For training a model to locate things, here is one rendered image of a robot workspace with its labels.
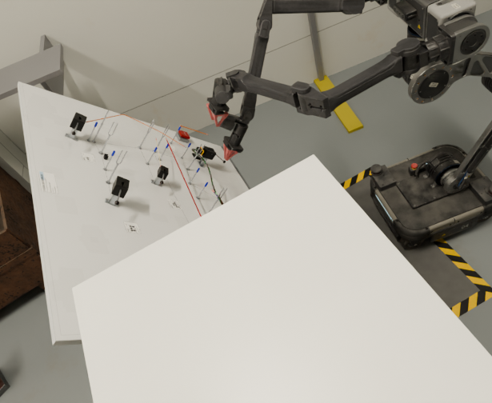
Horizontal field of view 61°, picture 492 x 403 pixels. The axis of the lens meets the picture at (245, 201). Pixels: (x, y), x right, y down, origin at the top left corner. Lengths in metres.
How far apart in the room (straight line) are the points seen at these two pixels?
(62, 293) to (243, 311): 0.57
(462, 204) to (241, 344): 2.20
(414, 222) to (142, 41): 2.26
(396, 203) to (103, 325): 2.18
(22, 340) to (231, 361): 2.93
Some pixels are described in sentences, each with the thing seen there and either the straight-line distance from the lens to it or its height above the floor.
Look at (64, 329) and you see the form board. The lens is 1.05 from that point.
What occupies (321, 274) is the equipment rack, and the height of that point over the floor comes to 1.85.
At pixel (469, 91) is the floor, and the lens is 3.73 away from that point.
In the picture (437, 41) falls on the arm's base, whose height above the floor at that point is 1.49.
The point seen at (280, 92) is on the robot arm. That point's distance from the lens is 1.58.
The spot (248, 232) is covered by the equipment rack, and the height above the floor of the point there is 1.85.
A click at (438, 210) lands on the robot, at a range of 2.67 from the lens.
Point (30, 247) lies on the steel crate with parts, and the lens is 3.17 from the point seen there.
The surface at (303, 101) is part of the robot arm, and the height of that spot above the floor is 1.47.
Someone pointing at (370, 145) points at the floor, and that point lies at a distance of 3.32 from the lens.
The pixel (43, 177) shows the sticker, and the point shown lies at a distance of 1.43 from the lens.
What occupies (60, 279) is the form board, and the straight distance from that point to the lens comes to 1.14.
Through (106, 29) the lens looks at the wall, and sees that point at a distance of 3.32.
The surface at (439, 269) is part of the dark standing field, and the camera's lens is 2.75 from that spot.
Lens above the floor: 2.44
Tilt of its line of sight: 50 degrees down
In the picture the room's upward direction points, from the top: 25 degrees counter-clockwise
